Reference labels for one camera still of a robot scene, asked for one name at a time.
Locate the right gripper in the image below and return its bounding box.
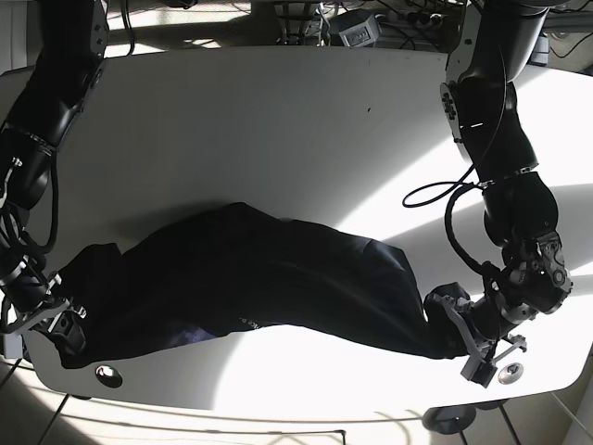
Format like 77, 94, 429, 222
1, 272, 86, 359

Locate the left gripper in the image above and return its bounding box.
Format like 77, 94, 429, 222
430, 292, 529, 388

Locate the black graphic print T-shirt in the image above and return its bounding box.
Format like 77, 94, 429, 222
60, 203, 466, 369

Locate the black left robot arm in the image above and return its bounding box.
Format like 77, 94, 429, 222
437, 1, 573, 386

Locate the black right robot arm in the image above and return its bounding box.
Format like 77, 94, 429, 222
1, 1, 109, 359

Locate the right silver table grommet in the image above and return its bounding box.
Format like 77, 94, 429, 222
498, 362, 524, 386

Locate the silver table grommet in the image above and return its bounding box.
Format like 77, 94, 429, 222
95, 364, 123, 388
498, 362, 524, 386

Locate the black round stand base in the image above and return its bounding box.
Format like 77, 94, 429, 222
432, 405, 476, 435

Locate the left silver table grommet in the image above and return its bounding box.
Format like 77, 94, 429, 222
95, 364, 123, 388

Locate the left black table leg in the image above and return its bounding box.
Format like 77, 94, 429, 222
37, 394, 70, 445

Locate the grey multi-socket box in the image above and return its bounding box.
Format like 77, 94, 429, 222
338, 10, 380, 47

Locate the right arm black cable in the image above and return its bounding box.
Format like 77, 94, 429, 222
0, 147, 61, 261

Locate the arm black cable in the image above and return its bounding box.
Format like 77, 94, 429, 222
0, 147, 61, 261
401, 45, 511, 279

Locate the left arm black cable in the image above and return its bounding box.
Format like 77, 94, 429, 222
401, 45, 511, 279

